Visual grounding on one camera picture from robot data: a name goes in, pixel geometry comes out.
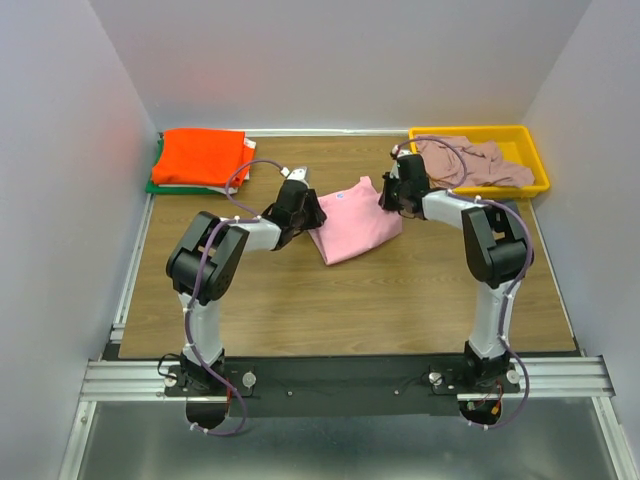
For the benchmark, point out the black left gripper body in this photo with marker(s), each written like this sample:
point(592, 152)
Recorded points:
point(310, 216)

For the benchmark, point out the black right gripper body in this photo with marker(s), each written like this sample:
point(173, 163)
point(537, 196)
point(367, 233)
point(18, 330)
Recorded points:
point(393, 193)

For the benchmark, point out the pink t shirt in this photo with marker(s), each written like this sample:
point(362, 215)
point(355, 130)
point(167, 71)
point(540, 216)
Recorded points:
point(355, 223)

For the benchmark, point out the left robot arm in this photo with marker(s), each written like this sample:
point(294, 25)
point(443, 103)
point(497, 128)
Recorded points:
point(204, 262)

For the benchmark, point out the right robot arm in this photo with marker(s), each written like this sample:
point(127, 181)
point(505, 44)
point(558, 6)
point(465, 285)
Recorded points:
point(498, 251)

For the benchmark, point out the crumpled mauve t shirt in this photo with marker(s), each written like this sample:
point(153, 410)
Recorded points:
point(470, 164)

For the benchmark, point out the folded orange t shirt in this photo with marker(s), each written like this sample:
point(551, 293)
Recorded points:
point(200, 157)

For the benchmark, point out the yellow plastic bin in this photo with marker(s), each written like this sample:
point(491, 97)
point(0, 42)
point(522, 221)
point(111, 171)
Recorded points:
point(516, 144)

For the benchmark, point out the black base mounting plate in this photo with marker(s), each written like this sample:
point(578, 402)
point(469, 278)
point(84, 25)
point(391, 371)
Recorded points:
point(334, 386)

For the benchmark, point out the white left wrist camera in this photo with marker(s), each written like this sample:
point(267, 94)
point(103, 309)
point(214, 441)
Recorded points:
point(300, 174)

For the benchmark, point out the aluminium frame rail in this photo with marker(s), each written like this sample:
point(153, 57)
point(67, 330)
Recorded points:
point(138, 381)

